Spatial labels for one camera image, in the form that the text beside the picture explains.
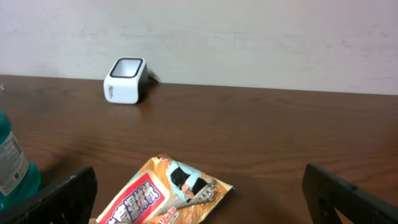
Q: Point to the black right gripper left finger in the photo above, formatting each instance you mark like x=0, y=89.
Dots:
x=70, y=201

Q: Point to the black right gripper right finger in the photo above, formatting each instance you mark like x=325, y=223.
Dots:
x=326, y=195

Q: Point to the blue liquid bottle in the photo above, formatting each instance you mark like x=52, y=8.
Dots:
x=20, y=177

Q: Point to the orange snack bag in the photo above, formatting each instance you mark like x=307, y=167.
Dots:
x=165, y=191

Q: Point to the white barcode scanner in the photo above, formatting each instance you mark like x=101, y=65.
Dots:
x=127, y=81

